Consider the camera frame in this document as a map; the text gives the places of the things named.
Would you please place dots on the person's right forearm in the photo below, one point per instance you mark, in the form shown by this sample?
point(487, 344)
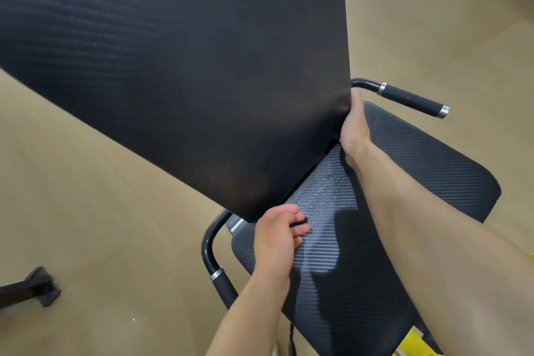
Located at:
point(438, 251)

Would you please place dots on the person's left fingers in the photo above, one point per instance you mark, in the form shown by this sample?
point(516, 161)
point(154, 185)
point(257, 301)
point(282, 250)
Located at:
point(294, 214)

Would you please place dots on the person's left forearm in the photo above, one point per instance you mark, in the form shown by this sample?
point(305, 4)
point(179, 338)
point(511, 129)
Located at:
point(250, 318)

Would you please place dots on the black mesh chair seat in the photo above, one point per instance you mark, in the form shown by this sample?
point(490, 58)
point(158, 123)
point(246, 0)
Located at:
point(425, 159)

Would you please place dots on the yellow cloth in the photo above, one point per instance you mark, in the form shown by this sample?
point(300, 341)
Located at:
point(411, 343)

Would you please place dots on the person's left hand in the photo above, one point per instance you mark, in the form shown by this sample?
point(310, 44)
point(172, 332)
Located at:
point(273, 243)

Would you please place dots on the person's right hand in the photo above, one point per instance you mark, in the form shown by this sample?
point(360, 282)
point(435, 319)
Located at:
point(354, 130)

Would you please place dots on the black chair armrest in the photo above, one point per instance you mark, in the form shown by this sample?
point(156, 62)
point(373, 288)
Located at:
point(411, 99)
point(208, 251)

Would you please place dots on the person's right thumb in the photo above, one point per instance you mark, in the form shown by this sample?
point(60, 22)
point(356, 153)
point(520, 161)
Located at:
point(356, 105)

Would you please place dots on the black mesh chair backrest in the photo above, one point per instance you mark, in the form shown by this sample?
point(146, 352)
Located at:
point(175, 68)

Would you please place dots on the black furniture foot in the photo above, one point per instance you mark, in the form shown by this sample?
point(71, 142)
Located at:
point(31, 287)

